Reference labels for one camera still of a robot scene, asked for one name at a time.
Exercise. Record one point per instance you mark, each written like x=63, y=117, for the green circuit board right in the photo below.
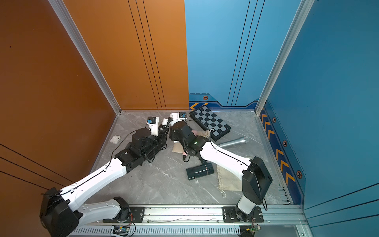
x=253, y=230

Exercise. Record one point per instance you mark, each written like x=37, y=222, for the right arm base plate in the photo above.
x=233, y=214

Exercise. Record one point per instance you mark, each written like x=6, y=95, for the green circuit board left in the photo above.
x=121, y=231

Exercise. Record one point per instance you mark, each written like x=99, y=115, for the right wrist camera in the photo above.
x=178, y=116

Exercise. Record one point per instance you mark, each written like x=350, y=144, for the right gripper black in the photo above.
x=173, y=133

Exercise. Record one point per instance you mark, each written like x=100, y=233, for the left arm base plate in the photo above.
x=133, y=214

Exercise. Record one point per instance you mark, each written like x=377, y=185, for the aluminium front rail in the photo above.
x=199, y=220

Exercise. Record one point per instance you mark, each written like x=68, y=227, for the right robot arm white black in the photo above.
x=253, y=173

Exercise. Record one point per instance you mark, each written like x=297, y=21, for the black white chessboard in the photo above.
x=208, y=120

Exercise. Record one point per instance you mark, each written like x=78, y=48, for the green circuit board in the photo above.
x=121, y=231
x=253, y=230

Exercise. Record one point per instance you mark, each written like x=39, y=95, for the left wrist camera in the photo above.
x=152, y=124

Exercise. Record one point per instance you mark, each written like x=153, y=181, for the beige drawstring bag under pink dryer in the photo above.
x=178, y=148

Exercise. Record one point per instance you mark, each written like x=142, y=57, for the pink hair dryer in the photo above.
x=185, y=157

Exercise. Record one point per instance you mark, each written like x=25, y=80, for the white hair dryer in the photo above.
x=168, y=122

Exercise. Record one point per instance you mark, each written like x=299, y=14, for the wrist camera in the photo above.
x=178, y=116
x=152, y=124

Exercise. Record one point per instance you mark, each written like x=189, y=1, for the beige drawstring bag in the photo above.
x=178, y=148
x=227, y=181

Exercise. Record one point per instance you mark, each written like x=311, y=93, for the silver cylinder flashlight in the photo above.
x=242, y=140

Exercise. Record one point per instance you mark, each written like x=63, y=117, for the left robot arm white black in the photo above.
x=62, y=211

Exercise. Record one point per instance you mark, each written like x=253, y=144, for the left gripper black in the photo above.
x=162, y=137

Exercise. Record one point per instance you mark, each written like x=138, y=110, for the white earbuds case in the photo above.
x=115, y=139

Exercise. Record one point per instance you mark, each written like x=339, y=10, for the dark green hair dryer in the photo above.
x=204, y=169

